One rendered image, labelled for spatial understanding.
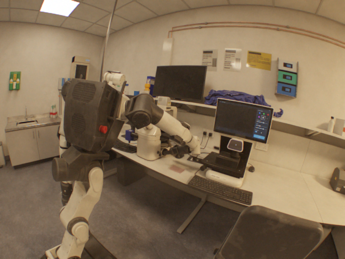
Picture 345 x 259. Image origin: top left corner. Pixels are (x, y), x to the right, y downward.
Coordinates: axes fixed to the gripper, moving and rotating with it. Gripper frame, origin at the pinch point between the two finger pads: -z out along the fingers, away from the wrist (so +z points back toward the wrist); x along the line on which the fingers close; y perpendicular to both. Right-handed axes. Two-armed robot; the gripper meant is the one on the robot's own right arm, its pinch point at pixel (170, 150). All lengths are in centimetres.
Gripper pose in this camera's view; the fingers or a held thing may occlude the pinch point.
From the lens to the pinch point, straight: 119.7
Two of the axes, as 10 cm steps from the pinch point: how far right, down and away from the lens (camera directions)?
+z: 8.0, -2.2, -5.6
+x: -5.4, 1.5, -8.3
